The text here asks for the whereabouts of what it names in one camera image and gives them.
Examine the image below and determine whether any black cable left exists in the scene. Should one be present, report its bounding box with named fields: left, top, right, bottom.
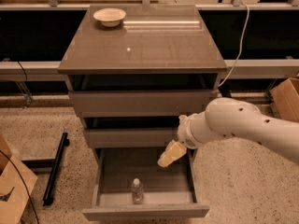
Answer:
left=0, top=149, right=40, bottom=224

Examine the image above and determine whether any cardboard box right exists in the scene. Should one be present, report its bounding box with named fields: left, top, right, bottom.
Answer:
left=270, top=78, right=299, bottom=122

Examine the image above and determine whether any white cable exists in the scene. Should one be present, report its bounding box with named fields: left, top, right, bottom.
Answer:
left=217, top=2, right=251, bottom=88

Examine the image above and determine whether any grey top drawer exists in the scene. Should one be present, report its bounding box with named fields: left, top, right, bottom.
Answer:
left=69, top=90, right=219, bottom=118

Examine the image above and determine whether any grey middle drawer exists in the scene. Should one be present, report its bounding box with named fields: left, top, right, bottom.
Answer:
left=84, top=128, right=178, bottom=148

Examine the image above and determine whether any cardboard box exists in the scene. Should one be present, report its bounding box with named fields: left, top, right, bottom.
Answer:
left=270, top=78, right=299, bottom=122
left=0, top=134, right=37, bottom=224

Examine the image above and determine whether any black metal stand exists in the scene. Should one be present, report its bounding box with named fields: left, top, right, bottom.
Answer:
left=24, top=133, right=70, bottom=206

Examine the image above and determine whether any clear plastic water bottle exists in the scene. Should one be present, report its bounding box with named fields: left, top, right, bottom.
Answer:
left=131, top=178, right=144, bottom=204

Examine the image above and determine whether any grey open bottom drawer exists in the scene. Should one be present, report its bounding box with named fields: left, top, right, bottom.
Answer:
left=82, top=147, right=209, bottom=221

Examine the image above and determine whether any cardboard box left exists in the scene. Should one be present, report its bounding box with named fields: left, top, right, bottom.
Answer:
left=0, top=134, right=37, bottom=224

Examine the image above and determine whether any white bowl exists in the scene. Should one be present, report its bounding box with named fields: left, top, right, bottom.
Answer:
left=93, top=8, right=126, bottom=27

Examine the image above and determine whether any black bracket leg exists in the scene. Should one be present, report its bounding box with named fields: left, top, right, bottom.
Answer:
left=218, top=85, right=232, bottom=98

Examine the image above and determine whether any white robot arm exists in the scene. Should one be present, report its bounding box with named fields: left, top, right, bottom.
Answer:
left=157, top=97, right=299, bottom=167

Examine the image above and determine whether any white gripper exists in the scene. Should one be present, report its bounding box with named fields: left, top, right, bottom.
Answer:
left=157, top=112, right=219, bottom=167

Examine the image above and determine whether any grey drawer cabinet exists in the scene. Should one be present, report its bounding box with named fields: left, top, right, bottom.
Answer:
left=57, top=4, right=228, bottom=222

